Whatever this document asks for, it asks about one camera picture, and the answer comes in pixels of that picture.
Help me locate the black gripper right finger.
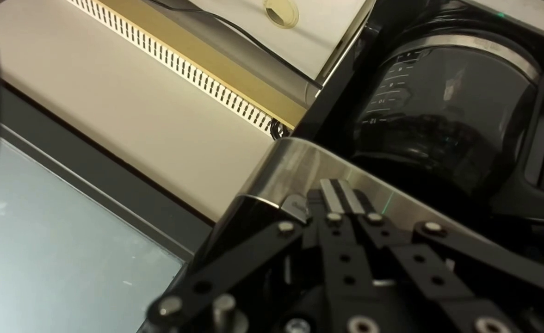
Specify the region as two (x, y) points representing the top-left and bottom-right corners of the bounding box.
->
(338, 176), (544, 333)

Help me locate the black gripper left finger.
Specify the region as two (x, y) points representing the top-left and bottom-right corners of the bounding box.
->
(140, 177), (375, 333)

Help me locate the black and steel coffee machine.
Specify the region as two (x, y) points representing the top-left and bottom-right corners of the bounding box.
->
(66, 0), (544, 333)

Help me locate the glass coffee carafe black handle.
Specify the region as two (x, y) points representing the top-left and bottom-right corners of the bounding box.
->
(349, 28), (544, 209)

